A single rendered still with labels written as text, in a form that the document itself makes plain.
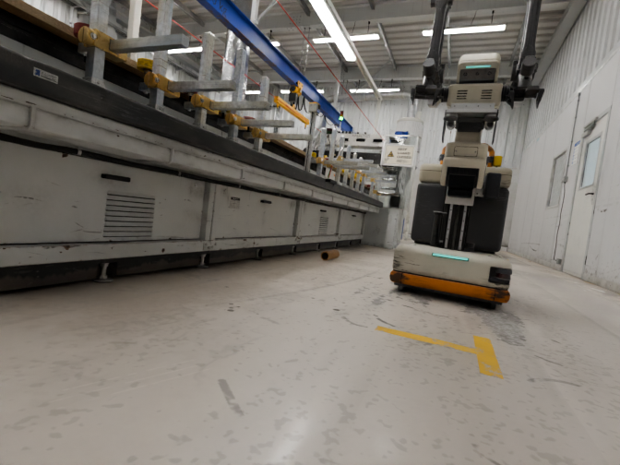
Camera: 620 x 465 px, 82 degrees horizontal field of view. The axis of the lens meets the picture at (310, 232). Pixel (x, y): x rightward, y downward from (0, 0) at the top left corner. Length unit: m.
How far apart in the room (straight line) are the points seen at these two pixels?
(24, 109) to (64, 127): 0.11
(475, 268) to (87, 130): 1.84
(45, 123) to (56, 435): 0.85
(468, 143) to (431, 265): 0.71
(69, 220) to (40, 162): 0.23
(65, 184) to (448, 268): 1.82
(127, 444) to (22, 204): 1.02
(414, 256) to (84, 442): 1.76
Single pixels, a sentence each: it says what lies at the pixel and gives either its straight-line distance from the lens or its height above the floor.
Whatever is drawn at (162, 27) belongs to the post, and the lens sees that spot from 1.60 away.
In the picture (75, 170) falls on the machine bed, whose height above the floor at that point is 0.44.
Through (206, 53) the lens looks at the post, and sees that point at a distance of 1.78.
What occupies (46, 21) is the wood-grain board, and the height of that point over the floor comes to 0.88.
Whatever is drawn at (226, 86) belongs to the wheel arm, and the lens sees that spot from 1.39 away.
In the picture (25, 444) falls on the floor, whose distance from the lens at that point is 0.74.
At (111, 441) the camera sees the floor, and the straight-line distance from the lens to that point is 0.71.
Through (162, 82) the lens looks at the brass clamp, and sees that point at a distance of 1.54.
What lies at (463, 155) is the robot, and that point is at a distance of 2.22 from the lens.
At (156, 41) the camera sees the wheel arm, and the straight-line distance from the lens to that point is 1.27.
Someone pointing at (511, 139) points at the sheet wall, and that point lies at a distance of 12.29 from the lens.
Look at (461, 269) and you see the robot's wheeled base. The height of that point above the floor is 0.19.
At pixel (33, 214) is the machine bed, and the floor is 0.27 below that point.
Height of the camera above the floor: 0.39
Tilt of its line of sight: 3 degrees down
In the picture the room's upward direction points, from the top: 7 degrees clockwise
